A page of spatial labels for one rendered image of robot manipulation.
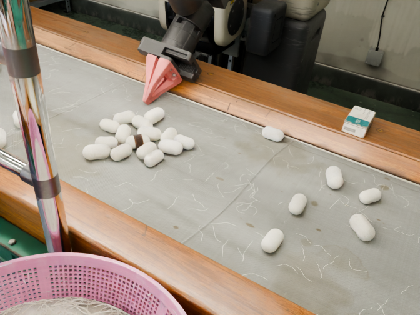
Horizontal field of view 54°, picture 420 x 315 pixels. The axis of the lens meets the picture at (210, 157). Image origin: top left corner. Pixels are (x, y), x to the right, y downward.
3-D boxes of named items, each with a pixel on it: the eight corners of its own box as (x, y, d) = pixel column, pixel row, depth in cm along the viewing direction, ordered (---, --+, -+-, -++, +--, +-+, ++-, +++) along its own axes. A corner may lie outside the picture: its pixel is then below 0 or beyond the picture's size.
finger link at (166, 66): (148, 99, 66) (175, 50, 68) (114, 85, 69) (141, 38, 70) (164, 115, 72) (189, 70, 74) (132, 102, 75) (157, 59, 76)
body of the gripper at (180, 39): (186, 62, 66) (207, 24, 68) (137, 44, 70) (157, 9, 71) (197, 80, 72) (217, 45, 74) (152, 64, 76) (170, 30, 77)
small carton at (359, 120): (351, 115, 68) (354, 105, 67) (372, 122, 67) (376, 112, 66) (340, 130, 64) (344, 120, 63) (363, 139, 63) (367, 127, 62)
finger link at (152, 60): (160, 104, 65) (187, 54, 67) (125, 89, 68) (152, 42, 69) (175, 120, 71) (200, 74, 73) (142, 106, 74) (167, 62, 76)
